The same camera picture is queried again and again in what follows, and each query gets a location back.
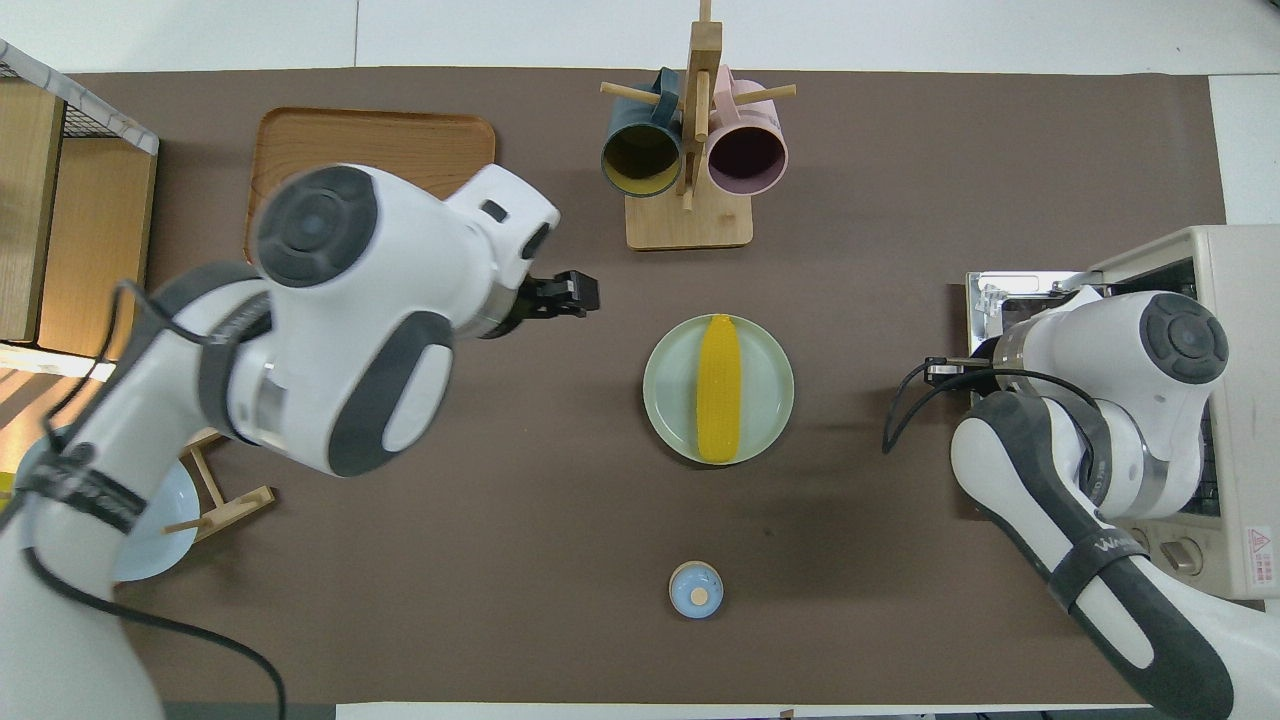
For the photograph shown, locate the light blue plate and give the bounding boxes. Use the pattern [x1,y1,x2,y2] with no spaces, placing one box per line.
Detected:
[15,428,199,583]

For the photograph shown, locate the wooden plate rack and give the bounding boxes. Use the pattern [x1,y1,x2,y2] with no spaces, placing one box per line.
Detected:
[165,428,276,543]

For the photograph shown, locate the wooden serving tray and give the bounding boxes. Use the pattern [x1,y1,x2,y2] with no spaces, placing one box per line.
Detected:
[245,107,497,266]

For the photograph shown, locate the wire basket with wooden shelves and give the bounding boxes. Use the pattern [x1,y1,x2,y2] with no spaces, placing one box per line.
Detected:
[0,40,161,346]

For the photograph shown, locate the dark blue mug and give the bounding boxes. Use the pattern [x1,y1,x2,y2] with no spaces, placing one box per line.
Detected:
[601,68,685,199]

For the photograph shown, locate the white toaster oven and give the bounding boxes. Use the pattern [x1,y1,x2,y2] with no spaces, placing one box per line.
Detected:
[965,225,1280,601]

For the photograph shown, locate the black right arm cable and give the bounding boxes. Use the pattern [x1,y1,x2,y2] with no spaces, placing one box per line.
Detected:
[883,357,1101,456]

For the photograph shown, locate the yellow corn cob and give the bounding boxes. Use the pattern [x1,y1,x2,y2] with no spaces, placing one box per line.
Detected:
[696,314,742,464]

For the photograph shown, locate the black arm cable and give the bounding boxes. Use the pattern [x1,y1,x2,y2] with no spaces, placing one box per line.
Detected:
[20,280,291,720]
[883,357,1101,456]

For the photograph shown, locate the wooden mug rack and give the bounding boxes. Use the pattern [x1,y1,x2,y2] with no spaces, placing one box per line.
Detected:
[600,0,798,251]

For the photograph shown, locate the light green plate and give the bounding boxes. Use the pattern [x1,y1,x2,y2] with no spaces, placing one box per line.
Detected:
[643,314,796,466]

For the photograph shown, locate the brown table mat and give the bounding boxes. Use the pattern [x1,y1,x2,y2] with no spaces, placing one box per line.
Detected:
[0,68,1227,706]

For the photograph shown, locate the white checkered cloth liner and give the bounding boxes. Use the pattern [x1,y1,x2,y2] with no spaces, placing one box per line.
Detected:
[0,40,161,156]

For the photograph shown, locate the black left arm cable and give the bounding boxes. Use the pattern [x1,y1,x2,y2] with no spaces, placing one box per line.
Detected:
[20,280,291,720]

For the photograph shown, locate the small blue bell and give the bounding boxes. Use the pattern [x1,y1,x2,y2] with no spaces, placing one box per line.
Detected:
[669,561,724,619]

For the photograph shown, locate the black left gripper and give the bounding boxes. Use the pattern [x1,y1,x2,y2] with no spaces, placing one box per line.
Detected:
[497,270,601,339]

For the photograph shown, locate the pink mug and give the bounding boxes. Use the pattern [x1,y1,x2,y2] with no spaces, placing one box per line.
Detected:
[706,66,789,197]

